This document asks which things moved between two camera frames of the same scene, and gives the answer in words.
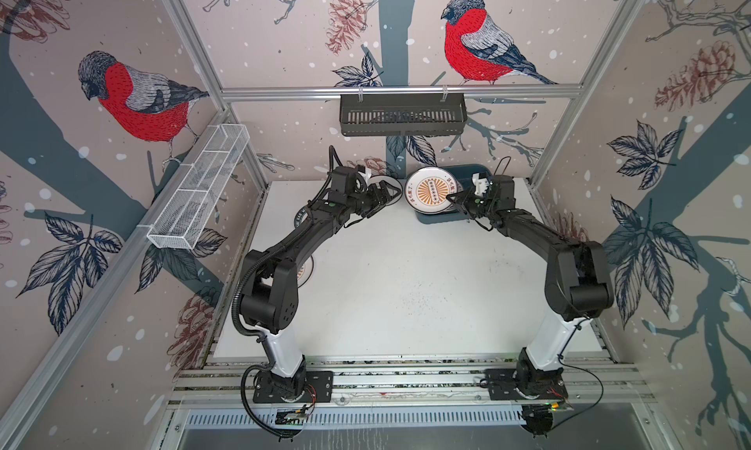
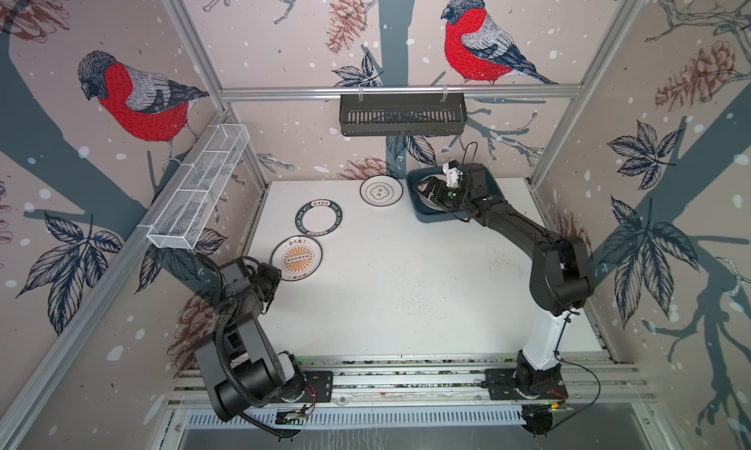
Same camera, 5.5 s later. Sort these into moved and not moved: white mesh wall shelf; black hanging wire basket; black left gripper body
Moved: black left gripper body
Not moved: black hanging wire basket; white mesh wall shelf
